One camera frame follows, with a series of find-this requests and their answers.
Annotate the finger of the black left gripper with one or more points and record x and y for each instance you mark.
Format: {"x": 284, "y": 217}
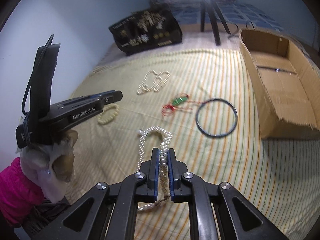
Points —
{"x": 108, "y": 97}

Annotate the yellow striped bed cloth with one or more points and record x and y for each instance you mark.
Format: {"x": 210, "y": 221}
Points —
{"x": 204, "y": 97}

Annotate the magenta jacket sleeve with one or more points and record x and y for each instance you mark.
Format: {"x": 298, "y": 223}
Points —
{"x": 18, "y": 194}

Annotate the black ring light tripod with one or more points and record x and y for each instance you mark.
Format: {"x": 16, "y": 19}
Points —
{"x": 211, "y": 7}

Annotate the blue patterned bedsheet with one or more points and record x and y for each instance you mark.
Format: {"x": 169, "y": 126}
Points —
{"x": 237, "y": 13}

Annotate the cardboard box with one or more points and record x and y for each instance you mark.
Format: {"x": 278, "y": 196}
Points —
{"x": 285, "y": 85}

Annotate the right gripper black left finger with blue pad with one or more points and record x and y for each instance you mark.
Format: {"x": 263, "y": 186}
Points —
{"x": 147, "y": 189}

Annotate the black bag with gold print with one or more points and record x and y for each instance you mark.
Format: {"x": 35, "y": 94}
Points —
{"x": 148, "y": 29}

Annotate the hand in grey glove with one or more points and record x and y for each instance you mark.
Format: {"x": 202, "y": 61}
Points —
{"x": 50, "y": 166}

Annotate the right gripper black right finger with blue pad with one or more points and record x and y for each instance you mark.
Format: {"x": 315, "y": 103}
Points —
{"x": 179, "y": 192}

